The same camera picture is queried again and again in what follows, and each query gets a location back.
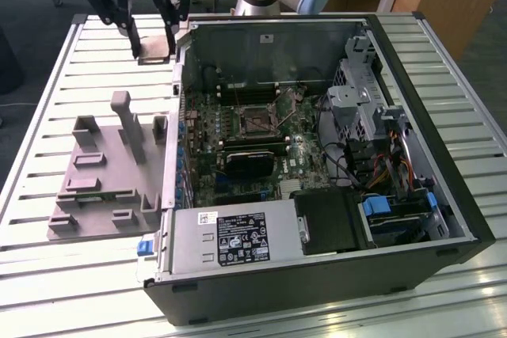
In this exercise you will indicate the black RAM slot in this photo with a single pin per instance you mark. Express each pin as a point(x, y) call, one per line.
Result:
point(253, 87)
point(253, 99)
point(257, 143)

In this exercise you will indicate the CPU socket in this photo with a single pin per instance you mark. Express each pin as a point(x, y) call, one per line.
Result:
point(253, 122)

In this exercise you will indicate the thin metal locking lever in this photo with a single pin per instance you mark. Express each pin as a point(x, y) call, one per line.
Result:
point(237, 98)

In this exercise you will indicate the green motherboard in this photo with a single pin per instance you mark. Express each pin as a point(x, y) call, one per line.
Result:
point(206, 156)

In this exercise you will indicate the black graphics card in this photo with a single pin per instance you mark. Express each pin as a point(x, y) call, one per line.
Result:
point(249, 164)

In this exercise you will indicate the grey metal drive cage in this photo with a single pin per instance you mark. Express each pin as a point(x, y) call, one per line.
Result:
point(348, 96)

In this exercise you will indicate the green RAM stick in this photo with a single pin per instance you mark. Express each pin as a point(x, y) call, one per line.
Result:
point(105, 196)

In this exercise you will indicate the grey plastic parts rack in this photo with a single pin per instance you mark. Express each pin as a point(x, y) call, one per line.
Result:
point(99, 211)

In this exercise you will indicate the small silver heatsink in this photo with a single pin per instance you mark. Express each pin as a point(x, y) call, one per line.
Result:
point(289, 188)

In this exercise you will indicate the grey power supply with label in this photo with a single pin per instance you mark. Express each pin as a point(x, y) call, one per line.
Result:
point(190, 243)

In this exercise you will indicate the blue plastic latch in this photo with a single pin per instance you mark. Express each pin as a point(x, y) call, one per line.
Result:
point(143, 247)

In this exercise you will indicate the black plastic drive cover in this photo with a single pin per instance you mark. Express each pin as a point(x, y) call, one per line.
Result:
point(328, 223)

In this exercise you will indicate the hard disk in blue carrier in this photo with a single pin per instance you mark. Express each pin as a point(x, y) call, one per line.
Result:
point(374, 205)

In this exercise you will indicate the black open PC case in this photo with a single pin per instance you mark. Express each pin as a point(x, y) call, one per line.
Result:
point(277, 298)

